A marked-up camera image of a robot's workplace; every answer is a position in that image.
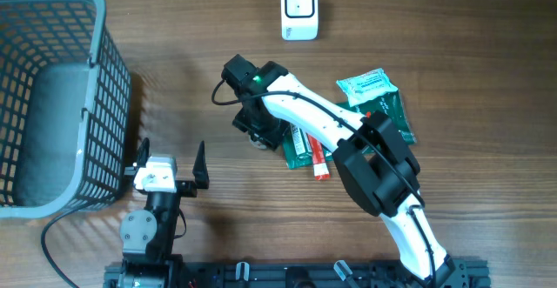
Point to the light green wipes packet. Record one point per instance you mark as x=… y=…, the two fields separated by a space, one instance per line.
x=366 y=87

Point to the green lid plastic jar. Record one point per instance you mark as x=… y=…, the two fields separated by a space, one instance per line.
x=258 y=143

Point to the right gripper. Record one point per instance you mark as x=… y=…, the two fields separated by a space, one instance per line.
x=269 y=136

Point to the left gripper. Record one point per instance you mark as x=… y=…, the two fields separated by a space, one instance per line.
x=188 y=189

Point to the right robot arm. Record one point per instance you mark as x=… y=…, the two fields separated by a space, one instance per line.
x=374 y=162

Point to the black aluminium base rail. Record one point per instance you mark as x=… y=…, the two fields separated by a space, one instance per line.
x=376 y=274

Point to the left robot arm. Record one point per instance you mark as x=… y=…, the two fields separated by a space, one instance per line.
x=148 y=234

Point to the grey plastic shopping basket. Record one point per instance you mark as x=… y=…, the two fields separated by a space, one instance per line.
x=65 y=104

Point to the red toothpaste tube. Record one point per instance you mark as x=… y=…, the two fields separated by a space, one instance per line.
x=320 y=168

